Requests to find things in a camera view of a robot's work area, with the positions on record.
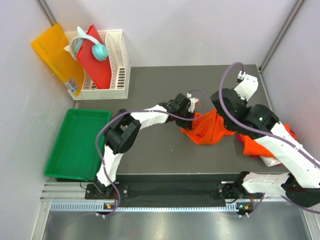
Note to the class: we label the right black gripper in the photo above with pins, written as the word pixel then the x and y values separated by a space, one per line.
pixel 245 102

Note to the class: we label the yellow folder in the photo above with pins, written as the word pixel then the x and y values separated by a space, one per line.
pixel 50 47

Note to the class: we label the orange t shirt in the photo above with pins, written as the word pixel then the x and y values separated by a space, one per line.
pixel 208 130
pixel 252 148

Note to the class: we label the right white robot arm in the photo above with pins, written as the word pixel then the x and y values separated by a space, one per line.
pixel 301 184

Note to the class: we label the green plastic tray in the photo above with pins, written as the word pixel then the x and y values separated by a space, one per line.
pixel 74 155

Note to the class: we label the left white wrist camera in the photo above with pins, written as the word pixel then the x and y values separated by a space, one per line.
pixel 193 102

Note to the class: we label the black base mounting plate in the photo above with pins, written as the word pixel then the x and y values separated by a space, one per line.
pixel 169 190

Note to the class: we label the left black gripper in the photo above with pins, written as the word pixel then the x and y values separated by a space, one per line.
pixel 186 124

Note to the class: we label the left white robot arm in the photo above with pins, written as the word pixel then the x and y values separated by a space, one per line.
pixel 121 132

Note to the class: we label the white file organizer basket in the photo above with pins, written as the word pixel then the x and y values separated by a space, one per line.
pixel 120 68

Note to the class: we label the white slotted cable duct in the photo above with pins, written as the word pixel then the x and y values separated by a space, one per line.
pixel 60 206

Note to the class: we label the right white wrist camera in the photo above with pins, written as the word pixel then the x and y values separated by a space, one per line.
pixel 247 85

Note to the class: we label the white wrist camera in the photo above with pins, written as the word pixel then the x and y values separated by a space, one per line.
pixel 247 85
pixel 193 102

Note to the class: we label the red folder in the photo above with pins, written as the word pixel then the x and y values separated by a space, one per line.
pixel 99 71

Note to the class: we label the teal cat ear headphones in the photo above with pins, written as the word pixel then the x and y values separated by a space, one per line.
pixel 98 50

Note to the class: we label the folded orange t shirt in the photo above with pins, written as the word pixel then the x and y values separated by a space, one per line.
pixel 252 148

